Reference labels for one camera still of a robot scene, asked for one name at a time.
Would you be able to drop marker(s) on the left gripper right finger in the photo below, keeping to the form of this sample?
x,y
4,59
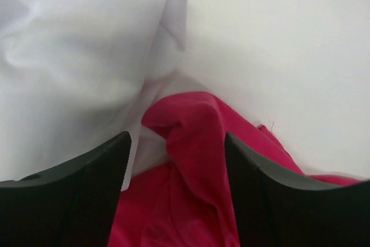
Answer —
x,y
274,206

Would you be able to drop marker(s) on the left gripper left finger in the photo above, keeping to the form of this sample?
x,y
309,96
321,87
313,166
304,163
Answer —
x,y
71,204

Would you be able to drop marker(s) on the bright red t shirt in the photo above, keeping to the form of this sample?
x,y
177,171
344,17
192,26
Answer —
x,y
187,201

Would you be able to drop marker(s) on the white folded t shirt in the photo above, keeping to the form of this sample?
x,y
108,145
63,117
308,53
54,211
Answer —
x,y
75,73

